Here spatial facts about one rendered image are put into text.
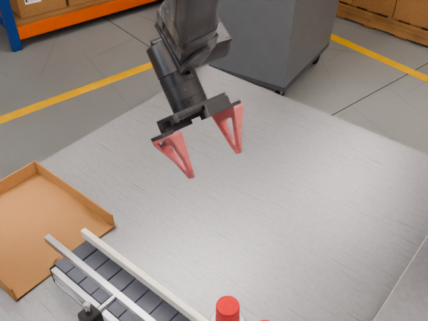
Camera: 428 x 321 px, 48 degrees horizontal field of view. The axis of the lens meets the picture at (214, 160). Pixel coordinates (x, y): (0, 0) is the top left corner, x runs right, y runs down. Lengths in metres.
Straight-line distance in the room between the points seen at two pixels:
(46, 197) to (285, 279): 0.61
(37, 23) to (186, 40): 3.33
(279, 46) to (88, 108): 1.22
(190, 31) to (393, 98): 2.75
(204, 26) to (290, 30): 2.13
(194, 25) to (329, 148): 0.84
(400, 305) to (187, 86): 0.57
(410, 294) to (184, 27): 0.67
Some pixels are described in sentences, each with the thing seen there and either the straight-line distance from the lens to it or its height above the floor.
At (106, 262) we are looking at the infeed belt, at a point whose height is 0.88.
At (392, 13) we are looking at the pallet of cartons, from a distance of 4.05.
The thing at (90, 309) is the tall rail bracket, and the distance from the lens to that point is 0.82.
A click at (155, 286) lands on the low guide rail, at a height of 0.91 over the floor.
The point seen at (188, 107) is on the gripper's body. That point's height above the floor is 1.27.
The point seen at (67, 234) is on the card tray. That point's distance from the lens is 1.14.
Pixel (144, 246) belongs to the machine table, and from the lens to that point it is 1.09.
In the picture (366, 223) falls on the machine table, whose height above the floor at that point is 0.83.
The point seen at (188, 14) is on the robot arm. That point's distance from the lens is 0.56.
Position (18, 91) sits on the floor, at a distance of 3.40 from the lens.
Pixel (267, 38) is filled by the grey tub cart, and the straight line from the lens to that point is 2.82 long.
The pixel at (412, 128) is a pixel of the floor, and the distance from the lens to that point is 3.04.
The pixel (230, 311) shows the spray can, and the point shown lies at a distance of 0.68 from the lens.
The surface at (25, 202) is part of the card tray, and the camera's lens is 1.25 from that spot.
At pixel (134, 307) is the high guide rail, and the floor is 0.96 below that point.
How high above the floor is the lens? 1.65
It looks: 40 degrees down
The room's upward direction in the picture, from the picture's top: straight up
